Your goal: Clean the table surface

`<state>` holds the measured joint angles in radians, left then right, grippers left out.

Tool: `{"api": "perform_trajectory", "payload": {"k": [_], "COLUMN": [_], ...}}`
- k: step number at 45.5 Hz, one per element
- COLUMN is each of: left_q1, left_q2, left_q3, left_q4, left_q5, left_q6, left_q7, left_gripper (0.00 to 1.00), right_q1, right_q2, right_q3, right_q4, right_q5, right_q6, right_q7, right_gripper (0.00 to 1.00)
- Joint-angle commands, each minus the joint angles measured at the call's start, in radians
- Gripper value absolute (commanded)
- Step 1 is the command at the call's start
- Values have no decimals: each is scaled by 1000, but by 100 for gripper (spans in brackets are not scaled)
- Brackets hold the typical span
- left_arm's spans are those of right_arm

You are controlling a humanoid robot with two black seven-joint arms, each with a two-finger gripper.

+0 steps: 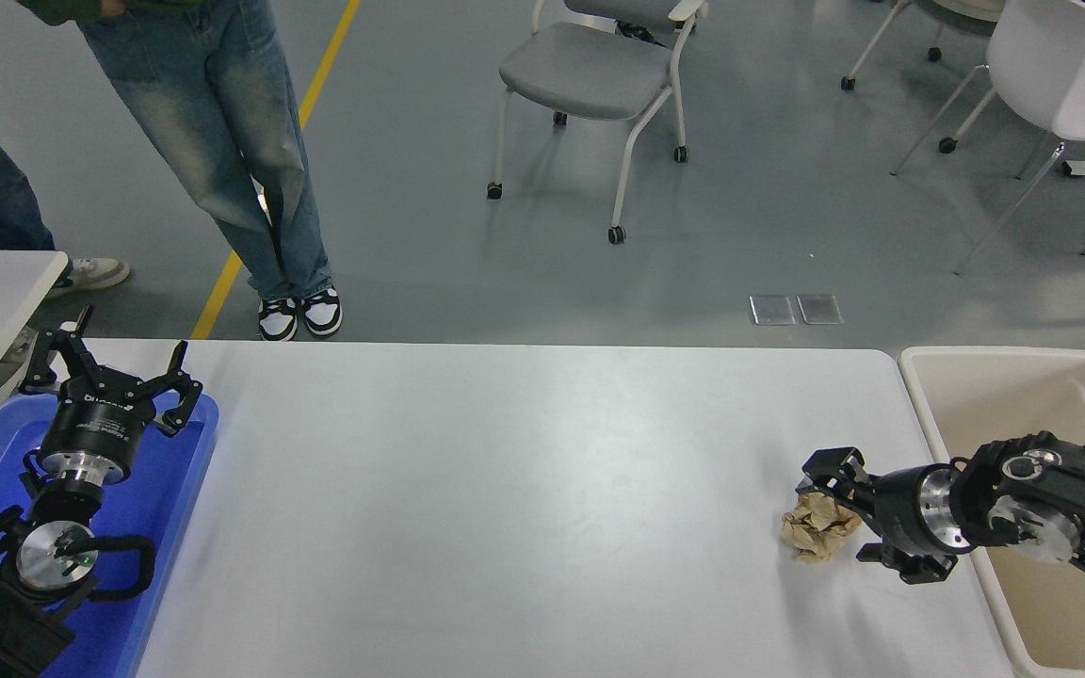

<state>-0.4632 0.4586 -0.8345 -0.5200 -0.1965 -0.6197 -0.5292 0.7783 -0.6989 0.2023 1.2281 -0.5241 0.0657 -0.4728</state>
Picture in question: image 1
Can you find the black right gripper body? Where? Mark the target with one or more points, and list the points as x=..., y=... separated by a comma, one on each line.
x=900, y=513

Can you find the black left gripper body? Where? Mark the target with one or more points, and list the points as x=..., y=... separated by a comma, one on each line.
x=95, y=424

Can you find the tan paper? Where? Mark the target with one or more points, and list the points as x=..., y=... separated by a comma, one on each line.
x=816, y=532

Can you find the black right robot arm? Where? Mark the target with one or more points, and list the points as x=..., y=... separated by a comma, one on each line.
x=1070, y=480

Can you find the person's right hand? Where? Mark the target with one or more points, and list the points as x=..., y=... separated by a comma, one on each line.
x=114, y=7

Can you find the blue plastic tray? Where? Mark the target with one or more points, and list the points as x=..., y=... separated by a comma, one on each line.
x=166, y=490

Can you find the large pale plastic bin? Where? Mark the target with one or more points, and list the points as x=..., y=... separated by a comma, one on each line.
x=976, y=395

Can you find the metal floor plate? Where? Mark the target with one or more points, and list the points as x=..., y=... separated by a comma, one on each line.
x=772, y=310
x=819, y=308

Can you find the white-framed wheeled chair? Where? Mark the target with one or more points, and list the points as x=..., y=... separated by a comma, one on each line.
x=847, y=82

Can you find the white plastic shell chair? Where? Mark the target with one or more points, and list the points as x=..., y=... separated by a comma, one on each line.
x=1042, y=56

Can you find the grey padded wheeled chair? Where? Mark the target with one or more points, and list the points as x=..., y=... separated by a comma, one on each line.
x=590, y=71

